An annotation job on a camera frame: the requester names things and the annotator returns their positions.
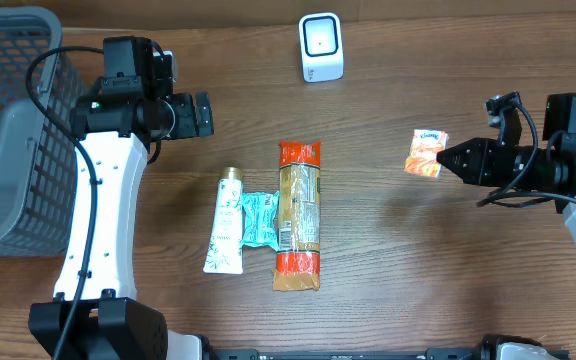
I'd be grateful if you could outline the small orange sachet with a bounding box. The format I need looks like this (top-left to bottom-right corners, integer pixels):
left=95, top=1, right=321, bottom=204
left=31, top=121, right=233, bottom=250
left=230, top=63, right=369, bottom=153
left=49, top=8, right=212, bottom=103
left=404, top=129, right=449, bottom=178

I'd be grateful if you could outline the teal snack packet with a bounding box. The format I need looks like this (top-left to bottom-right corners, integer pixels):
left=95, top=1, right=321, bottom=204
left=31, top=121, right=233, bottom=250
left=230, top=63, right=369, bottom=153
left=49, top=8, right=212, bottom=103
left=240, top=192, right=279, bottom=251

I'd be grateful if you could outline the white tube with gold cap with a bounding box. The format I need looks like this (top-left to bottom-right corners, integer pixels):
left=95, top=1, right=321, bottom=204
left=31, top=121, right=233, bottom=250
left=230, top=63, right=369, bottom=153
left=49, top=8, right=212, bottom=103
left=203, top=167, right=243, bottom=275

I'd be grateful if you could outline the orange long noodle packet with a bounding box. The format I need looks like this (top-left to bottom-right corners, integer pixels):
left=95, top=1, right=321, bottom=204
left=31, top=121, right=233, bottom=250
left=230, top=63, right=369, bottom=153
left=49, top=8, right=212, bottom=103
left=273, top=141, right=321, bottom=291

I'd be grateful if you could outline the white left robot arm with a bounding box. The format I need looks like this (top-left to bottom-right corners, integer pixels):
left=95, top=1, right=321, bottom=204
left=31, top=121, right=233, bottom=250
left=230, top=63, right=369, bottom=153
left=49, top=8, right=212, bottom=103
left=29, top=93, right=215, bottom=359

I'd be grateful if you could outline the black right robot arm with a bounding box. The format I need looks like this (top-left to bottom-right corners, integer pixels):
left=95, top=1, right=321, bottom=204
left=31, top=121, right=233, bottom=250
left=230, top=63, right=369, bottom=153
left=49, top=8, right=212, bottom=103
left=437, top=138, right=576, bottom=245

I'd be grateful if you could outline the white barcode scanner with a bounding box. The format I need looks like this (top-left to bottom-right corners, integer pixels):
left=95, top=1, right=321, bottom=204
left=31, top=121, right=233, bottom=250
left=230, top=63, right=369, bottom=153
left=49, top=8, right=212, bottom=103
left=298, top=12, right=344, bottom=83

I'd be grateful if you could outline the brown cardboard backdrop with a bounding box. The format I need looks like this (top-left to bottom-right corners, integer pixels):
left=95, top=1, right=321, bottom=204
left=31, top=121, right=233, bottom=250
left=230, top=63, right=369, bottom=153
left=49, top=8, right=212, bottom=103
left=0, top=0, right=576, bottom=30

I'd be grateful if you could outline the grey plastic shopping basket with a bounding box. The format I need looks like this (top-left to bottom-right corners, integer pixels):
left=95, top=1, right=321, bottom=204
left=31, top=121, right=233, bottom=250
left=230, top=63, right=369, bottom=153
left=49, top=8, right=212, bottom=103
left=0, top=7, right=77, bottom=256

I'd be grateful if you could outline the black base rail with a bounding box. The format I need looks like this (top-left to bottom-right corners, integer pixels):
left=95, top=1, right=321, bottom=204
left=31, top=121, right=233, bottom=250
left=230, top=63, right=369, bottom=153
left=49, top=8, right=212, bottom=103
left=202, top=347, right=572, bottom=360

